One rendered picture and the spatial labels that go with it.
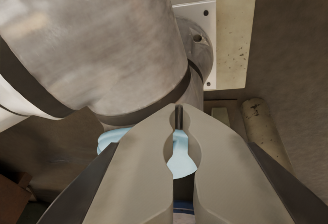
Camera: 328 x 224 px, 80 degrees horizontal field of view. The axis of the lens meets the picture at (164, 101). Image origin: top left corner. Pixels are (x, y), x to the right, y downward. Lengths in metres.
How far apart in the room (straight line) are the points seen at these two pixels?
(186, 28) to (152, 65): 0.18
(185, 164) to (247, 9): 0.33
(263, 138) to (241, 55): 0.44
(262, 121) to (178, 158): 0.73
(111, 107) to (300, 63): 0.85
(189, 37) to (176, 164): 0.19
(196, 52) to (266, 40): 0.55
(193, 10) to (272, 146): 0.62
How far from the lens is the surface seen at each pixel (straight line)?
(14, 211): 2.15
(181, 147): 0.18
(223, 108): 0.99
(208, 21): 0.35
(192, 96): 0.20
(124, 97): 0.16
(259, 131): 0.87
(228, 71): 0.50
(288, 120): 1.18
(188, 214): 0.94
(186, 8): 0.35
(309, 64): 0.97
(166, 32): 0.16
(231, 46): 0.47
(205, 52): 0.33
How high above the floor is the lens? 0.71
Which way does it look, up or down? 46 degrees down
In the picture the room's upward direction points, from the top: 172 degrees counter-clockwise
